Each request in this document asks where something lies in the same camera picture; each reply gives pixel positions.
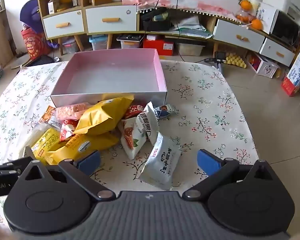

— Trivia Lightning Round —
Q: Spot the black bag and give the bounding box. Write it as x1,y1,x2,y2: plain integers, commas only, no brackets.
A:
139,7,172,32

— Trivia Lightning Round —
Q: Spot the orange white snack packet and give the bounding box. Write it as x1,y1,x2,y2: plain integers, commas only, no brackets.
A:
41,106,63,132

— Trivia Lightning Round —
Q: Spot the storage bin blue lid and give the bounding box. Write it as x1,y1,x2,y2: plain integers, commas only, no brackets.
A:
89,34,108,51

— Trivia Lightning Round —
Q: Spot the green yellow pouch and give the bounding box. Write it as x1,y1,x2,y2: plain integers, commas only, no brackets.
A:
152,11,169,22

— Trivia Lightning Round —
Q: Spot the wooden shelf cabinet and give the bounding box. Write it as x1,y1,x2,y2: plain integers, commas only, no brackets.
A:
36,0,140,55

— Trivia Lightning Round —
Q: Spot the white packet green lettering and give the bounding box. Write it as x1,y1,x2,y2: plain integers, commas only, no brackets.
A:
136,102,160,145

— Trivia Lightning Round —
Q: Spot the wooden low cabinet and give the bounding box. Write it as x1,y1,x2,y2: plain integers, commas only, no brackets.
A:
137,6,300,67

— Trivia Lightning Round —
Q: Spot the floral tablecloth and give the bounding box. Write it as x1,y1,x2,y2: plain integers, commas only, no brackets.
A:
0,60,260,230

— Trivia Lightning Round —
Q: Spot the white printed floor carton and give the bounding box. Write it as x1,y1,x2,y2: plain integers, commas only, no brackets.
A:
247,52,281,79

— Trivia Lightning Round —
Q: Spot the microwave oven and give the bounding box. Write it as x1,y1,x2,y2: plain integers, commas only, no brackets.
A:
269,9,300,49

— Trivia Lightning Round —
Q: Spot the purple plush toy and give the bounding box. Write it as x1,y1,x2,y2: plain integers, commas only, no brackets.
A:
20,0,44,34

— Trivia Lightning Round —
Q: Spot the storage bin black lid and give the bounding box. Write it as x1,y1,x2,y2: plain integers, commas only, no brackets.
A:
117,34,143,49

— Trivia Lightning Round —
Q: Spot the pink printed cloth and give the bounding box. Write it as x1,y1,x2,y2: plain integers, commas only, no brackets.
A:
122,0,238,22

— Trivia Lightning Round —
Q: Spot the white packet red picture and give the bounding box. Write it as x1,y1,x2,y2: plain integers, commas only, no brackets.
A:
118,117,148,160

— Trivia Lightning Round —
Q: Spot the blue white red carton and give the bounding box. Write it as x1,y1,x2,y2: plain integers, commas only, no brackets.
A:
281,51,300,97

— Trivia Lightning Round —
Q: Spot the red white snack packet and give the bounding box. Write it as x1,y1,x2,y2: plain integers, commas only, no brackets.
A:
59,119,79,142

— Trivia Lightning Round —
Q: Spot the red gift bag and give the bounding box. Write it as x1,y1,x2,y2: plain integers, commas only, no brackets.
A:
21,29,52,60

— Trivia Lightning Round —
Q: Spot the white packet monkey print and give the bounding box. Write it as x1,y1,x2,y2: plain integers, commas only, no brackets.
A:
139,132,182,190

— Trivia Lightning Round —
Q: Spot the wide white drawer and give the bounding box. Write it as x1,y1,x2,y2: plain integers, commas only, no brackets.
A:
212,19,265,53

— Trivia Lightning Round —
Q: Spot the pile of paper bags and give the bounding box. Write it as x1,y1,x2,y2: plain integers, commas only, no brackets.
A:
171,15,213,39

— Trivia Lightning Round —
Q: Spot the small white box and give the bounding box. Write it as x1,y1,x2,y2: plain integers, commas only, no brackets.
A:
48,0,58,15

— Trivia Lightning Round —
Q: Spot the yellow egg tray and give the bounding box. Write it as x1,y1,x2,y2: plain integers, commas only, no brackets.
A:
225,52,247,69

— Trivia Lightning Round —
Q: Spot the pink cardboard box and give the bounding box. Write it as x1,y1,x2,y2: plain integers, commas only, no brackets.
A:
51,49,168,108

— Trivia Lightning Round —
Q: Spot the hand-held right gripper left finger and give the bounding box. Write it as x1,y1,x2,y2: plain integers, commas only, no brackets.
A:
12,150,116,202

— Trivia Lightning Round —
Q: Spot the round grey board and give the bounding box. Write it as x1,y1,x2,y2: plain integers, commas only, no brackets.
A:
11,57,28,69

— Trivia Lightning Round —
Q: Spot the yellow packet red label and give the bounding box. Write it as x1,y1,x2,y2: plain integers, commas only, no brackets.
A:
30,128,62,160

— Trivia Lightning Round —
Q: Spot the yellow packet oval label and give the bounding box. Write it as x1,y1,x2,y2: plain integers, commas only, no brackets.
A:
45,132,120,166

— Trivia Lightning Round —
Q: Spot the white drawer wooden handle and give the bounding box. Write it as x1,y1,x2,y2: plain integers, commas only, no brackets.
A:
42,10,85,40

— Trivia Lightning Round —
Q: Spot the white blue printed carton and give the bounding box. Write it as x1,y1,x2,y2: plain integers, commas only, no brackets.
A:
256,2,278,34

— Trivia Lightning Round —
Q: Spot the small white drawer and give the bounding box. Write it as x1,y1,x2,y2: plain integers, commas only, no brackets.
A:
259,38,296,67

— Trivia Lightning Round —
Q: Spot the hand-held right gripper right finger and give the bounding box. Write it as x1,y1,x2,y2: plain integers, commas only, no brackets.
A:
182,149,287,201

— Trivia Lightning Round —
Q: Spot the white drawer with sticker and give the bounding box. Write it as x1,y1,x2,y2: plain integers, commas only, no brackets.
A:
85,5,138,34

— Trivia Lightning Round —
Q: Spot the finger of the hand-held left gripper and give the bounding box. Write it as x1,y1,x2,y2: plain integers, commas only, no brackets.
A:
0,146,37,177

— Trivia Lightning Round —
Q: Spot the small blue snack packet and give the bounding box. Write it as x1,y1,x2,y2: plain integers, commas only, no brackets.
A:
154,104,180,119

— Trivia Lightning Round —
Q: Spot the black grill pan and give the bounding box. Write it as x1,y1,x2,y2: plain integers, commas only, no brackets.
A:
29,54,57,67

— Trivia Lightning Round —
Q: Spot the glass jar of oranges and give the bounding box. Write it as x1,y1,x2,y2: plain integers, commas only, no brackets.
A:
236,9,250,23

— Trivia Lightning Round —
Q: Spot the pink snack packet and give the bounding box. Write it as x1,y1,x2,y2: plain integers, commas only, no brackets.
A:
55,102,94,120

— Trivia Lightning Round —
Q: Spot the white storage bin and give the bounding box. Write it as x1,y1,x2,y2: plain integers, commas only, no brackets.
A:
176,42,207,57

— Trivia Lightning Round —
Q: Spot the clear storage bin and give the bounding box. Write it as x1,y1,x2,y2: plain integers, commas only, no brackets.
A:
62,37,79,54

